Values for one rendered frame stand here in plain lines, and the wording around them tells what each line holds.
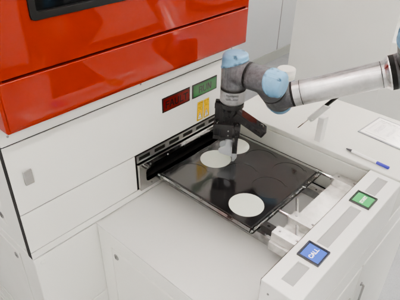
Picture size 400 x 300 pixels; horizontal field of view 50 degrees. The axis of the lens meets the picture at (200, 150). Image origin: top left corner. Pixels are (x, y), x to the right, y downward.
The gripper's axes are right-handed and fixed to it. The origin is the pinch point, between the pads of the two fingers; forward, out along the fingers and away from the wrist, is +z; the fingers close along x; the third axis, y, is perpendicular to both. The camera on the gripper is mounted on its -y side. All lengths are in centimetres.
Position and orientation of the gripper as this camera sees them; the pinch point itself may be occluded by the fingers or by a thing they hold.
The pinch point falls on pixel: (234, 157)
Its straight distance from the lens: 137.9
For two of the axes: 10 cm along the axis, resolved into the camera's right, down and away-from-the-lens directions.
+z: -0.2, 8.3, 5.5
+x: -1.4, 5.5, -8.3
